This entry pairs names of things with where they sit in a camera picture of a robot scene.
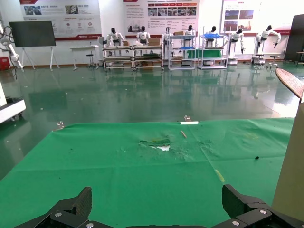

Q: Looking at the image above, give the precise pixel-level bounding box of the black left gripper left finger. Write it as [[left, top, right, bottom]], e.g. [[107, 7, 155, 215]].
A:
[[14, 187, 107, 228]]

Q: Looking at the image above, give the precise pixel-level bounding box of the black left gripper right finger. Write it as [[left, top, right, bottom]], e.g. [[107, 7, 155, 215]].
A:
[[213, 184, 304, 228]]

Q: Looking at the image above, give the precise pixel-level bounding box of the large open cardboard box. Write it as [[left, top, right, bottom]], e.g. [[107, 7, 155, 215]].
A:
[[272, 68, 304, 214]]

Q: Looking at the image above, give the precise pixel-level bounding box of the red box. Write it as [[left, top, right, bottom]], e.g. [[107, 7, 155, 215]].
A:
[[0, 57, 10, 71]]

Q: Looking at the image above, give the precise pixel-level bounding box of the green table cloth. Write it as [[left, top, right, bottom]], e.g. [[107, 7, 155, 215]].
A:
[[0, 117, 296, 228]]

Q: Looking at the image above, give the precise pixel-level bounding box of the white machine base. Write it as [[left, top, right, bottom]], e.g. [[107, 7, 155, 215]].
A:
[[0, 80, 27, 124]]

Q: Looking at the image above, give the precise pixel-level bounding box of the white metal shelf rack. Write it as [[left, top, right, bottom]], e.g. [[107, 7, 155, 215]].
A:
[[197, 34, 228, 70], [167, 35, 197, 70]]

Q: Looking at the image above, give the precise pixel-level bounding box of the black round stool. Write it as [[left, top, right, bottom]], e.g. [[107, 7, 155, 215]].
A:
[[270, 55, 281, 69], [85, 54, 96, 69]]

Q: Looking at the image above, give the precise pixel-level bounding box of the small white table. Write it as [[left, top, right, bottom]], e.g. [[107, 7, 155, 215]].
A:
[[70, 45, 100, 71]]

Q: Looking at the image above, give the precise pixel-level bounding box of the metal roller rack workbench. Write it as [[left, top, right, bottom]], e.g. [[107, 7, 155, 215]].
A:
[[102, 45, 135, 71], [133, 44, 164, 71]]

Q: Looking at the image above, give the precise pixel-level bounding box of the white humanoid robot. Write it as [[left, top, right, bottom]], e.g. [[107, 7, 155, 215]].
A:
[[161, 26, 174, 65], [105, 28, 125, 47], [205, 26, 218, 48], [228, 28, 247, 65], [184, 25, 197, 36], [251, 25, 282, 65], [136, 25, 152, 45]]

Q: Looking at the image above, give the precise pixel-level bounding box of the black upright panel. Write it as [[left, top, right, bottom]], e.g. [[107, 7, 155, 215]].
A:
[[284, 14, 304, 62]]

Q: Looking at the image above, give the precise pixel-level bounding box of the black display on stand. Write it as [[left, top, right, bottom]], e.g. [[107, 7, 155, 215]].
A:
[[9, 20, 60, 71]]

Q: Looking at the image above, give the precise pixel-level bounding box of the wall information poster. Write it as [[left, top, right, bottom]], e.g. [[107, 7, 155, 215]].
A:
[[19, 0, 102, 41], [123, 0, 200, 39], [220, 0, 292, 37]]

